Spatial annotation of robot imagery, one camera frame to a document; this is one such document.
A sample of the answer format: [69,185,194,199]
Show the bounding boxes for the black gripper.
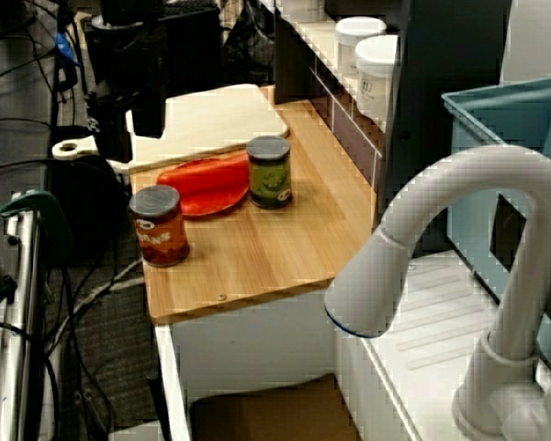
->
[84,18,169,164]

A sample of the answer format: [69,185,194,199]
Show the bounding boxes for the red toy sausage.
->
[156,153,252,197]

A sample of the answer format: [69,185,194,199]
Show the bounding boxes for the orange beans toy can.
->
[128,185,191,268]

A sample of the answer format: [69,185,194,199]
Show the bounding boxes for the green peas toy can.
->
[245,135,293,210]

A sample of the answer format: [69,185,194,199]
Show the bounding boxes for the pale wooden cutting board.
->
[51,83,291,175]

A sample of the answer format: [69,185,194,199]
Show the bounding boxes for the blue tape piece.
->
[54,30,82,69]

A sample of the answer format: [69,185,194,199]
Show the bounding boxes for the red round plate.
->
[158,158,252,217]

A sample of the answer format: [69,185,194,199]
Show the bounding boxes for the green clamp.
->
[0,190,74,258]

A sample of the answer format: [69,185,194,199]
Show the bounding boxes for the black shelf side panel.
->
[274,0,314,106]

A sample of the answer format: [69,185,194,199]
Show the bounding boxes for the white lidded jar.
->
[354,34,400,120]
[333,17,388,79]

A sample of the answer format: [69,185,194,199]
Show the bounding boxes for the dark grey upright panel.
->
[380,0,511,258]

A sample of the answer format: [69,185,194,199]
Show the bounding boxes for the blue plastic bin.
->
[440,75,551,382]

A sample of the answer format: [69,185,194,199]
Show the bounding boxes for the white toy sink unit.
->
[153,250,551,441]

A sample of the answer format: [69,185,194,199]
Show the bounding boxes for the grey toy faucet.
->
[323,144,551,441]

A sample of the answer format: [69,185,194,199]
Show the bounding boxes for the grey floor cable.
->
[50,259,143,341]

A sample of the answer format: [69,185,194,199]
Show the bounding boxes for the aluminium frame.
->
[0,190,47,441]

